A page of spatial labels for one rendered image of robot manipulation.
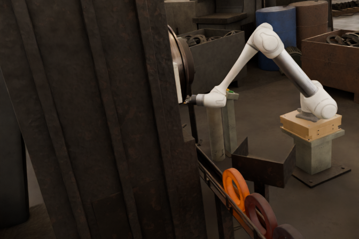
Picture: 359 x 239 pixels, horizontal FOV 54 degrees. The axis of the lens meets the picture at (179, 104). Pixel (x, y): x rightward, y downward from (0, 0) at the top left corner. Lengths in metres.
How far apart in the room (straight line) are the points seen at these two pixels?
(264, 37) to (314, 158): 1.07
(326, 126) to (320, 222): 0.69
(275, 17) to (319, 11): 0.70
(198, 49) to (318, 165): 2.09
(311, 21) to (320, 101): 3.25
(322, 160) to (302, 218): 0.58
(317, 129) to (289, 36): 2.91
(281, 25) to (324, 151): 2.80
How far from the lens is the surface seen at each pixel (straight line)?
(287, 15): 5.35
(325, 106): 2.46
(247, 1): 5.91
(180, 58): 1.79
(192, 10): 5.95
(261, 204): 1.36
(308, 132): 2.64
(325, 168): 2.98
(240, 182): 1.48
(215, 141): 3.03
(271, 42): 2.24
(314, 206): 2.64
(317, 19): 5.66
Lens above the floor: 1.61
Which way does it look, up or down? 21 degrees down
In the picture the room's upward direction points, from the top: 8 degrees counter-clockwise
